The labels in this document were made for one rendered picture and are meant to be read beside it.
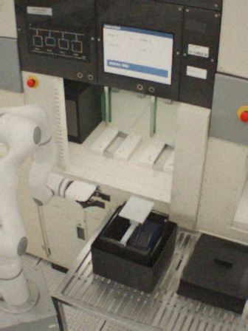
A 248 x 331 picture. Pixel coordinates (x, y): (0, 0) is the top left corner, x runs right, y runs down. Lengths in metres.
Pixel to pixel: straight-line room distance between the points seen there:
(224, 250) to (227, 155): 0.40
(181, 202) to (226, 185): 0.21
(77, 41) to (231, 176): 0.84
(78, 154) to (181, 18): 1.06
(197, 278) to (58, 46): 1.10
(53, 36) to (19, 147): 0.61
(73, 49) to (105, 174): 0.69
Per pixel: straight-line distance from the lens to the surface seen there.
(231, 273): 1.83
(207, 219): 2.06
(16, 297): 1.80
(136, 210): 1.71
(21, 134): 1.44
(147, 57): 1.71
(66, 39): 1.85
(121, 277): 1.84
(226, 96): 1.67
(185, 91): 1.72
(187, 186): 1.91
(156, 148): 2.34
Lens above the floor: 2.27
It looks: 38 degrees down
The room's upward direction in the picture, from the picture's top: straight up
